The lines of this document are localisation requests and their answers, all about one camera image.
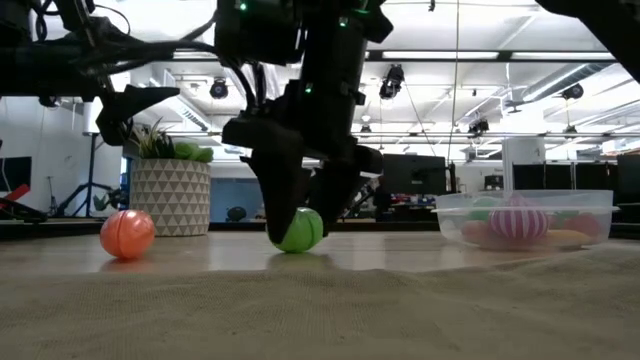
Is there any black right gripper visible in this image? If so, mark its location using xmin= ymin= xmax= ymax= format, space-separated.
xmin=222 ymin=94 xmax=386 ymax=245

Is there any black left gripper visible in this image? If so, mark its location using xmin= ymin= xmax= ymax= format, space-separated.
xmin=94 ymin=84 xmax=181 ymax=147

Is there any green plastic ball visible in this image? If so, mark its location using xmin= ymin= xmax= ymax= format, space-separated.
xmin=271 ymin=206 xmax=326 ymax=254

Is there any salmon pink wrinkled produce toy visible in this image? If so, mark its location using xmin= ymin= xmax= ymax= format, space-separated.
xmin=461 ymin=219 xmax=492 ymax=246

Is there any pink striped round toy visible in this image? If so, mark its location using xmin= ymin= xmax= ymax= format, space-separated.
xmin=488 ymin=194 xmax=551 ymax=242

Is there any clear plastic tupperware container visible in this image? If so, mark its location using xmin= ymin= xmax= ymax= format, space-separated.
xmin=431 ymin=189 xmax=621 ymax=252

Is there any light green produce toy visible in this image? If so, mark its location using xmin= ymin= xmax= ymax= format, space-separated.
xmin=468 ymin=196 xmax=497 ymax=222

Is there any dark green produce toy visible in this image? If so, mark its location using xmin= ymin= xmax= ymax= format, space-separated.
xmin=551 ymin=209 xmax=580 ymax=225

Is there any yellow produce toy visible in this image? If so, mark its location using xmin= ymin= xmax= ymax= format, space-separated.
xmin=543 ymin=228 xmax=593 ymax=249

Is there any red produce toy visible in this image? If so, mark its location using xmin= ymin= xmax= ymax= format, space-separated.
xmin=564 ymin=213 xmax=603 ymax=239

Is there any spiky green potted plant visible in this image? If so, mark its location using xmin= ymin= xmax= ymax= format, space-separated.
xmin=130 ymin=118 xmax=177 ymax=161

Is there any round light green foliage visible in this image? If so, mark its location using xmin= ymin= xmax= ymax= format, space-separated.
xmin=173 ymin=141 xmax=215 ymax=164

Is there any blue panel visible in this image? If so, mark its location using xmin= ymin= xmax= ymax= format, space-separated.
xmin=209 ymin=177 xmax=265 ymax=224

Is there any black tripod stand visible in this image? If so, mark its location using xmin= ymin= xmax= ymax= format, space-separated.
xmin=55 ymin=132 xmax=115 ymax=217

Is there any triangle patterned plant pot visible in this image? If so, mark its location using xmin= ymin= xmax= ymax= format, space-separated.
xmin=129 ymin=158 xmax=213 ymax=238

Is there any beige woven cloth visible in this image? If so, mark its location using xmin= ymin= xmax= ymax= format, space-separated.
xmin=0 ymin=247 xmax=640 ymax=360

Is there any orange plastic ball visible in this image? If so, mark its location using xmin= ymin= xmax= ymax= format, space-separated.
xmin=99 ymin=208 xmax=157 ymax=261

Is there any red angled object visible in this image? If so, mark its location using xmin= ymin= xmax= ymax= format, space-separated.
xmin=0 ymin=183 xmax=32 ymax=210

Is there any white ceiling light strip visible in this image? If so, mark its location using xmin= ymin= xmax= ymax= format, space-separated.
xmin=381 ymin=49 xmax=501 ymax=61
xmin=511 ymin=51 xmax=616 ymax=61

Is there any white pillar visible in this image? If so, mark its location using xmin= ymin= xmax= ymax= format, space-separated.
xmin=502 ymin=137 xmax=546 ymax=192

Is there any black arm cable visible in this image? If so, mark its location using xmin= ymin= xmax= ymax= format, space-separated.
xmin=99 ymin=9 xmax=269 ymax=109

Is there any black wall screen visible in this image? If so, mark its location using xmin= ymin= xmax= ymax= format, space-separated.
xmin=0 ymin=156 xmax=33 ymax=194

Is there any thin hanging cable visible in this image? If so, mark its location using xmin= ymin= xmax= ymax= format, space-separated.
xmin=447 ymin=0 xmax=461 ymax=151

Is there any grey ceiling duct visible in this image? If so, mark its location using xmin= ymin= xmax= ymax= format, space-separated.
xmin=519 ymin=62 xmax=614 ymax=104

